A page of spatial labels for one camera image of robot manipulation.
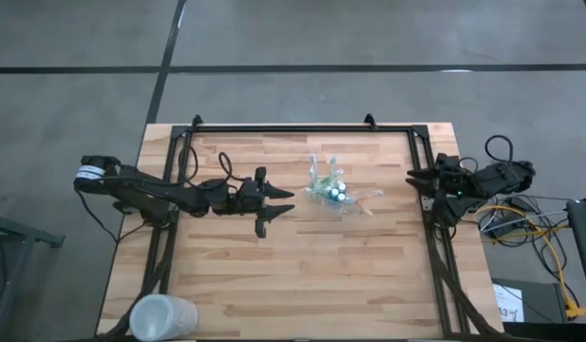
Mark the white paper sheet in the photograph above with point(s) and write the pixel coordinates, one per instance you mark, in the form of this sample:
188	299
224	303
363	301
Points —
508	301

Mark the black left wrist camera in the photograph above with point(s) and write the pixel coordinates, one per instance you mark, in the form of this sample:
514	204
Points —
249	191

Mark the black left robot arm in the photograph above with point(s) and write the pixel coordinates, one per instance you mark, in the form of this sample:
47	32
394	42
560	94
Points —
145	190

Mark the black floor case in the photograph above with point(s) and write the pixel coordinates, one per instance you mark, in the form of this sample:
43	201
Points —
539	299

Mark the grey metal stand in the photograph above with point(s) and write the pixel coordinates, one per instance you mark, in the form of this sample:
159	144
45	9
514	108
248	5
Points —
17	233

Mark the grey metal mounting plate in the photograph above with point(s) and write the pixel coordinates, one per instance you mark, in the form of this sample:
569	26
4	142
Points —
426	204

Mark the clear acrylic organizer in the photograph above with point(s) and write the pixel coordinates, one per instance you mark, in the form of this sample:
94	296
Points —
349	202

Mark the black power adapter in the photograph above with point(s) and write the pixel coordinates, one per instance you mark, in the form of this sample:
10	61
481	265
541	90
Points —
499	229

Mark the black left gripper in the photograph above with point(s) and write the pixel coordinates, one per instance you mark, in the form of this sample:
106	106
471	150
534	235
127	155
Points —
260	224

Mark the black aluminium table frame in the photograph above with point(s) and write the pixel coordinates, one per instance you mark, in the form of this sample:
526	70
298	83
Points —
297	128

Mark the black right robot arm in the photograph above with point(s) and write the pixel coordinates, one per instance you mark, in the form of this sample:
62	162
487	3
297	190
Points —
501	178

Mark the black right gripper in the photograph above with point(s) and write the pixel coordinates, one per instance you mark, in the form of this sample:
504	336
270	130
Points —
451	183

